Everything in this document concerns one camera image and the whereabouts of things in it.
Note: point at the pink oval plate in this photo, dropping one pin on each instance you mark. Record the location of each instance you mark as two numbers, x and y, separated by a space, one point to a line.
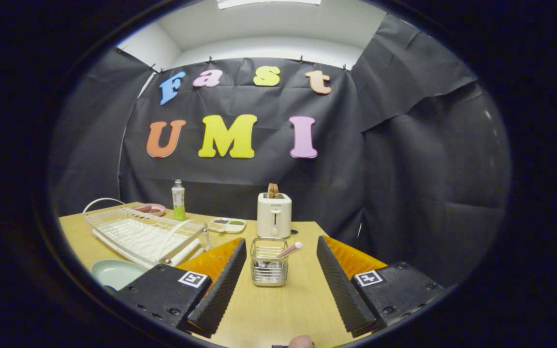
157 214

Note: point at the ceiling light panel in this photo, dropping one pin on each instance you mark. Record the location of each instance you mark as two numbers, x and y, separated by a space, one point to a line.
269 3

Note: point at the pile of green beans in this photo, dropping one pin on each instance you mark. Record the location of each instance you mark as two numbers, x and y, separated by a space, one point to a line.
236 223

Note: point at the light green plate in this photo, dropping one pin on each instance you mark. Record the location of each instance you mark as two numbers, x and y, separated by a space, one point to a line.
114 273

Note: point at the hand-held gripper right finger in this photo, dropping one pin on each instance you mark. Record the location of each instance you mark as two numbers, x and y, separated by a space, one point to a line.
344 290

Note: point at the brown bread slice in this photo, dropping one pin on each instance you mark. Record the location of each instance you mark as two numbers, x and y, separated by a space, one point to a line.
272 191

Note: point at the white toaster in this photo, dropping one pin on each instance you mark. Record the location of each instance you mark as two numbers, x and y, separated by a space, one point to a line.
266 208

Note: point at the clear green drink bottle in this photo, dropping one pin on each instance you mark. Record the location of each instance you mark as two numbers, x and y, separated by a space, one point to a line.
178 200

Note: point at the black backdrop cloth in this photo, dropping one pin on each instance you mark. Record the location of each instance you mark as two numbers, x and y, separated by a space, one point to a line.
259 179

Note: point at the white divided tray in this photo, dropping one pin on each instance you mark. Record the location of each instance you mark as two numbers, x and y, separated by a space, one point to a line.
225 231

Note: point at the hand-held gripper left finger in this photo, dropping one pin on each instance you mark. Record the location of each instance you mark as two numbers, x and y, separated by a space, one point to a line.
220 290

